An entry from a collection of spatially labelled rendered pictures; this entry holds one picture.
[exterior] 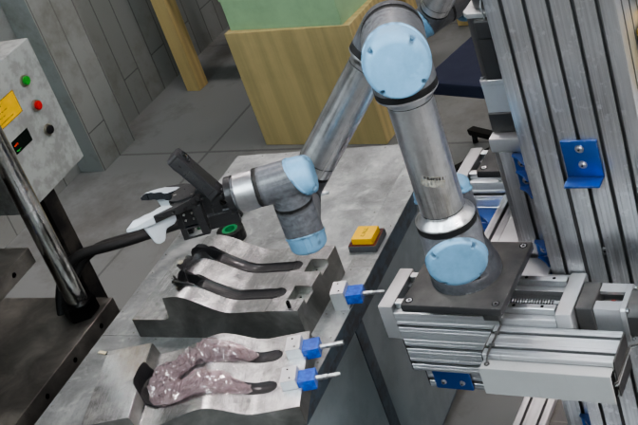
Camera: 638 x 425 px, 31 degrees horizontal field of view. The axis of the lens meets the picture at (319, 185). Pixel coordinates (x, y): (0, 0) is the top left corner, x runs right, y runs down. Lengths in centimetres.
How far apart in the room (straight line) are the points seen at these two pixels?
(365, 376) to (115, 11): 371
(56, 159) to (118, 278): 168
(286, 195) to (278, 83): 322
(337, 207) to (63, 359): 86
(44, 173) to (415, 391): 122
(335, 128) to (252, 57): 314
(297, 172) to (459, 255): 34
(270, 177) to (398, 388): 126
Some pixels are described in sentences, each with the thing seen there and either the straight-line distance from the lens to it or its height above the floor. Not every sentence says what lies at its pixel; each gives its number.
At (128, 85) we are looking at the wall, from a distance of 640.
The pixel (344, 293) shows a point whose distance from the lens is 283.
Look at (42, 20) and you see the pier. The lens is 572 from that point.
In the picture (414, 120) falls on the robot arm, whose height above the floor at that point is 151.
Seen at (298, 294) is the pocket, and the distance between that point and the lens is 286.
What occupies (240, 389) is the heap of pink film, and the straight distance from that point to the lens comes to 262.
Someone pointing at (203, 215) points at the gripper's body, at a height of 143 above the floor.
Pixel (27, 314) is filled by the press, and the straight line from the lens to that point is 345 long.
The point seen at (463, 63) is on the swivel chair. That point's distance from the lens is 463.
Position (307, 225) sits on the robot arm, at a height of 135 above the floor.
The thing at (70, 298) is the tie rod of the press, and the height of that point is 86.
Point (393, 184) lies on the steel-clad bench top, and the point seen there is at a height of 80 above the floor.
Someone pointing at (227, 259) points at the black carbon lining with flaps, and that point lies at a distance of 301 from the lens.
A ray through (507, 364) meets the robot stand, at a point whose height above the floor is 95.
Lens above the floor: 244
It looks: 29 degrees down
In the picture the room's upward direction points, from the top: 20 degrees counter-clockwise
